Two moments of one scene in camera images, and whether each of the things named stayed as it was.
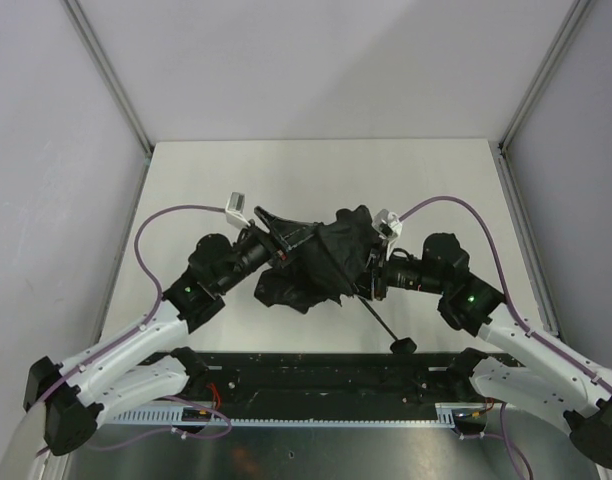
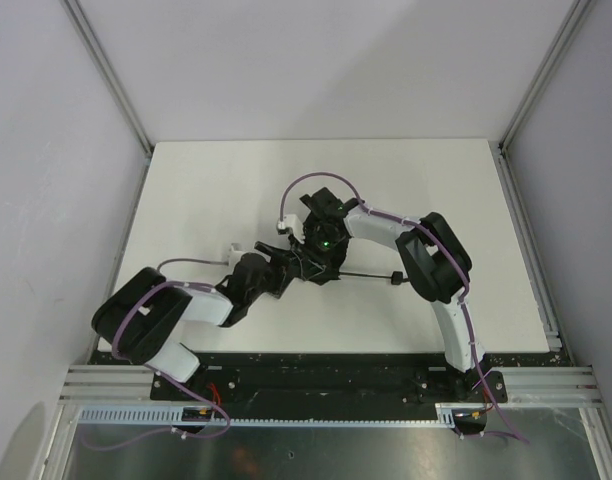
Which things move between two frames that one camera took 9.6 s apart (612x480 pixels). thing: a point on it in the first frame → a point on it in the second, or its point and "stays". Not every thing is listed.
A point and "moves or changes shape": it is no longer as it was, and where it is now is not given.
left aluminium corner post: (94, 43) stays
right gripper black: (377, 273) → (316, 267)
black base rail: (322, 379) stays
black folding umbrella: (328, 268) moves or changes shape
